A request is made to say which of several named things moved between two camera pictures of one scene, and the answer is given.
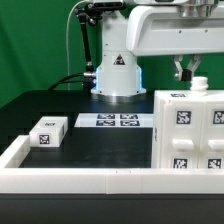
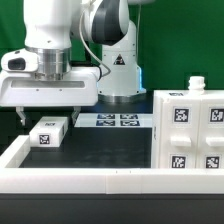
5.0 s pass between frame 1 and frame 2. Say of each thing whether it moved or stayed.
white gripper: moved
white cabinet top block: stayed
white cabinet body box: stayed
